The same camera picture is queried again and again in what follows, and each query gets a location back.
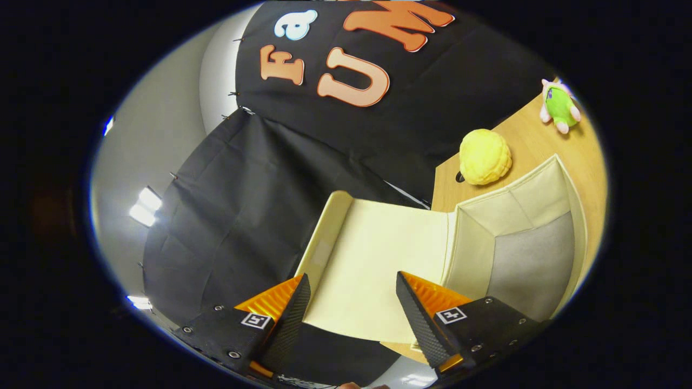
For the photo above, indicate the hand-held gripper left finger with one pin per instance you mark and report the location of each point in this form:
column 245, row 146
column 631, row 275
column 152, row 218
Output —
column 289, row 324

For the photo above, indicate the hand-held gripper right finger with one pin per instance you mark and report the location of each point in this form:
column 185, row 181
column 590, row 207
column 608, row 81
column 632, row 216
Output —
column 419, row 319

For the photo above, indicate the beige fabric storage box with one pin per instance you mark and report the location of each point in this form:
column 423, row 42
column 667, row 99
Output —
column 378, row 259

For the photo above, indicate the yellow plush bun toy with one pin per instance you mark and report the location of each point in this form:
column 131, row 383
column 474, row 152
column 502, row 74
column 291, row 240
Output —
column 485, row 156

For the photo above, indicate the narrow ceiling light strip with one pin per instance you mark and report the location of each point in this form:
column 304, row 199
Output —
column 145, row 208

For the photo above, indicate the green and pink plush toy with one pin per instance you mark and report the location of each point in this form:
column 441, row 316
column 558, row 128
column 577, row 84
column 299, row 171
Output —
column 559, row 105

